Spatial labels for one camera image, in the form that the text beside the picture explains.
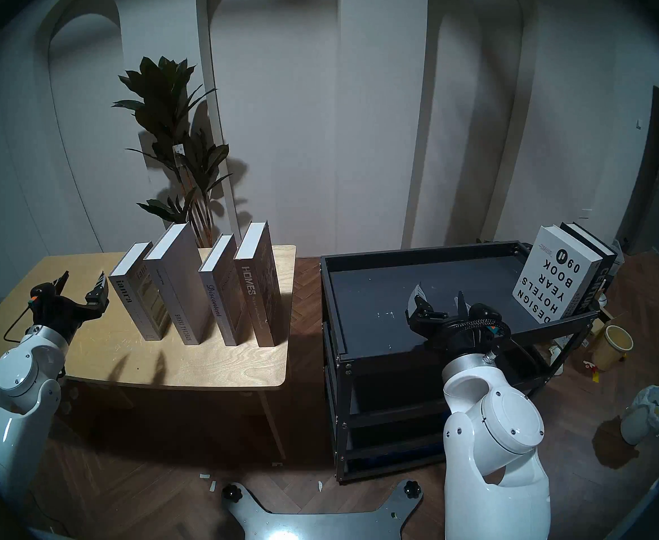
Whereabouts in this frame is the tall green potted plant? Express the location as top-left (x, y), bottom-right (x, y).
top-left (112, 56), bottom-right (233, 248)

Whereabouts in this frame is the black metal shelf cart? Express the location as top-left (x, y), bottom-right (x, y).
top-left (320, 240), bottom-right (600, 483)

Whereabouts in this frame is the dark grey door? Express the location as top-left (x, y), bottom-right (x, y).
top-left (617, 78), bottom-right (659, 255)

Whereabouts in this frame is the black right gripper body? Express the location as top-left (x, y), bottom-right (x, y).
top-left (408, 304), bottom-right (513, 353)

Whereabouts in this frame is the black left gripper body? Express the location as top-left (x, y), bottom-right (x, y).
top-left (31, 296), bottom-right (108, 346)

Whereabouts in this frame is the grey Discontent book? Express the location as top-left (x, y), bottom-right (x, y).
top-left (198, 233), bottom-right (251, 347)

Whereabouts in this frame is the silver book small black lettering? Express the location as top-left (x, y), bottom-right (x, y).
top-left (512, 226), bottom-right (604, 324)

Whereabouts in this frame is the light wooden display table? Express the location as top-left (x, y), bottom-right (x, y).
top-left (0, 245), bottom-right (297, 461)

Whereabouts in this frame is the large grey SPECIAL ISSUE book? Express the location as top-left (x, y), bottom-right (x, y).
top-left (143, 223), bottom-right (215, 346)

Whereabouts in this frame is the black CENTURY book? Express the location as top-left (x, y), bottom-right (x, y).
top-left (559, 222), bottom-right (618, 316)

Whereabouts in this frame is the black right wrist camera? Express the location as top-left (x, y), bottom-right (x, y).
top-left (472, 303), bottom-right (505, 338)

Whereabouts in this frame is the blue plastic bin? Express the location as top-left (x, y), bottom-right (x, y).
top-left (358, 440), bottom-right (445, 467)

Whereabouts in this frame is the grey metal robot base plate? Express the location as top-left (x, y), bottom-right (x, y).
top-left (221, 480), bottom-right (423, 540)

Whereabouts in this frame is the brown HOMES book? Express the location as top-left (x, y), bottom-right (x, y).
top-left (234, 221), bottom-right (285, 347)

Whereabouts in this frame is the grey iaura book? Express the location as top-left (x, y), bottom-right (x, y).
top-left (108, 242), bottom-right (171, 341)

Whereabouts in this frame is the white trash bin with bag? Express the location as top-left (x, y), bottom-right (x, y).
top-left (620, 385), bottom-right (659, 445)

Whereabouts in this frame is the yellow plastic bucket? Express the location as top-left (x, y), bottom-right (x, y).
top-left (590, 324), bottom-right (634, 372)

